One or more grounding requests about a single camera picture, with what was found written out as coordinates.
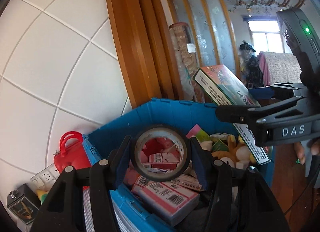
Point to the small pink white carton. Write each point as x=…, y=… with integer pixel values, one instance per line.
x=140, y=184

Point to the brown plush toy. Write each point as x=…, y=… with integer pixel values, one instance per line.
x=225, y=158

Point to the pink green eraser block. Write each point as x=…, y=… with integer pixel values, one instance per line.
x=197, y=132

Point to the black adhesive tape roll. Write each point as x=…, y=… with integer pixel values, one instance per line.
x=162, y=178

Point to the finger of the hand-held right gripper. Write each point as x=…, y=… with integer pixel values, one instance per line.
x=240, y=114
x=280, y=90

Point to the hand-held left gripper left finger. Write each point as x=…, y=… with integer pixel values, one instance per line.
x=123, y=169

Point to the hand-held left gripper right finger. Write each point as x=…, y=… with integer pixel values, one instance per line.
x=200, y=169

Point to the blue plastic crate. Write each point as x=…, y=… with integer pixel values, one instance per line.
x=155, y=114

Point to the green board game box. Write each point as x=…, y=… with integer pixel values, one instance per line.
x=220, y=81

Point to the dark decorative plant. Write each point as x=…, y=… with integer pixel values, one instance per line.
x=250, y=69

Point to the person's right hand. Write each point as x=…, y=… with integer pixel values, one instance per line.
x=300, y=153

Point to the black gold gift box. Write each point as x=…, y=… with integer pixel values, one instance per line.
x=22, y=209

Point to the red toy handbag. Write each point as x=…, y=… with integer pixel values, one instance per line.
x=72, y=157

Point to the tall clear snack jar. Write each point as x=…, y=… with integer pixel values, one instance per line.
x=183, y=51

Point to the pink cloth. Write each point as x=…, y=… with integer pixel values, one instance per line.
x=263, y=69

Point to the grey striped sheet stack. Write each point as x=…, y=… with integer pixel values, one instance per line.
x=88, y=212

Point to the wooden frosted glass partition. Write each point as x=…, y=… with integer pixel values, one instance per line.
x=207, y=21

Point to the small yellow green toy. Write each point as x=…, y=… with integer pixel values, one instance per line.
x=42, y=195

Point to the large pink white carton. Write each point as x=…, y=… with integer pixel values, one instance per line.
x=167, y=197

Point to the beige patterned sofa cover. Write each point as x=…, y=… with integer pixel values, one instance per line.
x=282, y=66

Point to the wooden door frame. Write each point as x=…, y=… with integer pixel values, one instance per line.
x=130, y=34

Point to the window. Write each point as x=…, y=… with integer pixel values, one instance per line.
x=265, y=36

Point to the white wall socket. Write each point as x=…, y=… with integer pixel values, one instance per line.
x=46, y=177

